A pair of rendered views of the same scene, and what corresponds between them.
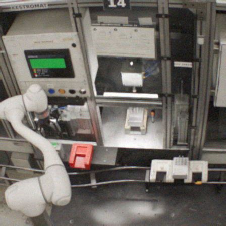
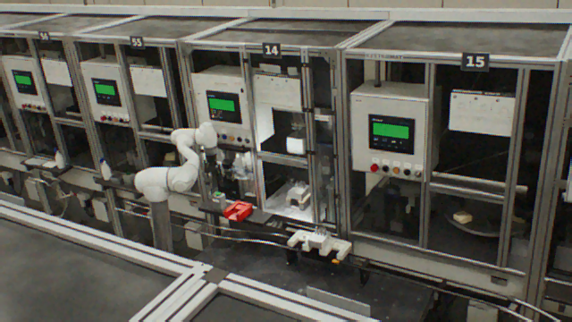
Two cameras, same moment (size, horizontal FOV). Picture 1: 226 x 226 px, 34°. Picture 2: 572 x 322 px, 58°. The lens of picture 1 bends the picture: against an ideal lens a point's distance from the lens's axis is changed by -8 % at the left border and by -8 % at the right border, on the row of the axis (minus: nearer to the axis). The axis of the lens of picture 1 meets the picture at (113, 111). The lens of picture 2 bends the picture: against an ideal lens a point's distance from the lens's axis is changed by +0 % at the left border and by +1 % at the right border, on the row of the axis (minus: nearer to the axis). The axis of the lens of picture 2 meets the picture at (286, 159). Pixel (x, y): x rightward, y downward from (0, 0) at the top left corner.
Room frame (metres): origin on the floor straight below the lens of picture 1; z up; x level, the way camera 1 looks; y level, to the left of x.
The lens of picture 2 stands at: (-1.31, -1.00, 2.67)
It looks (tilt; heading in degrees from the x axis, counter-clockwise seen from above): 25 degrees down; 18
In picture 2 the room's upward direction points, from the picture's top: 5 degrees counter-clockwise
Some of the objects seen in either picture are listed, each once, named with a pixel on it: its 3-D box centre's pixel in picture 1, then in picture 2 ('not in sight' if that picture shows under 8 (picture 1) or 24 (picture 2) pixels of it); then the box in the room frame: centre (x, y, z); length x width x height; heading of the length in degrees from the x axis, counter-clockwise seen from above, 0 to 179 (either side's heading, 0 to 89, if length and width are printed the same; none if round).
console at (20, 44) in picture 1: (51, 53); (232, 105); (1.66, 0.28, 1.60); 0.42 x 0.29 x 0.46; 75
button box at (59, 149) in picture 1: (56, 149); (219, 201); (1.48, 0.39, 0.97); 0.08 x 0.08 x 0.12; 75
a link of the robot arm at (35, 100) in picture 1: (35, 98); (206, 133); (1.47, 0.40, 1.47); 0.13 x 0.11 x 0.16; 100
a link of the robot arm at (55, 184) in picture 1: (56, 187); (182, 180); (0.91, 0.31, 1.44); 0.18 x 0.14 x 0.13; 10
